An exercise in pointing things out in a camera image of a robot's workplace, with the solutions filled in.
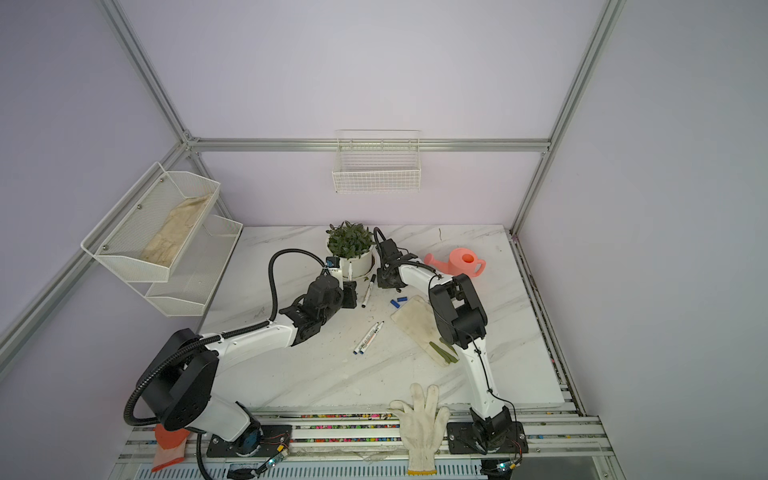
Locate whiteboard marker black end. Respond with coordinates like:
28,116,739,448
361,274,377,309

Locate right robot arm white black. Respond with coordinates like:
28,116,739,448
373,228,516,442

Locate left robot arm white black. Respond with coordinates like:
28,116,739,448
125,273,357,456

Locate potted green plant white pot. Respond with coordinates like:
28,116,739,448
326,221,375,281

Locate beige glove green fingers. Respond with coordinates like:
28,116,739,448
391,296,459,367

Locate pink watering can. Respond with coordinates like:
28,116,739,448
424,248,486,278

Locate lower white mesh shelf basket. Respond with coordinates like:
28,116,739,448
145,214,243,317

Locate white mesh shelf basket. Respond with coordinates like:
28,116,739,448
145,214,243,317
81,163,220,283

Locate white knit glove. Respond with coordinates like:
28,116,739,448
388,383,451,476

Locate beige cloth in basket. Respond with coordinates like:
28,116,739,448
140,195,211,267

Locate upper white mesh shelf basket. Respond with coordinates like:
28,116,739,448
81,163,220,283

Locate red rubber glove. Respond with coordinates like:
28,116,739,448
151,424,190,473

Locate white wire wall basket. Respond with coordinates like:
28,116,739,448
332,129,422,194

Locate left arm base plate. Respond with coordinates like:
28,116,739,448
206,424,293,458

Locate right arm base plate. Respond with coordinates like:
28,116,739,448
447,422,529,455

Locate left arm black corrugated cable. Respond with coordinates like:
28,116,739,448
123,248,328,480

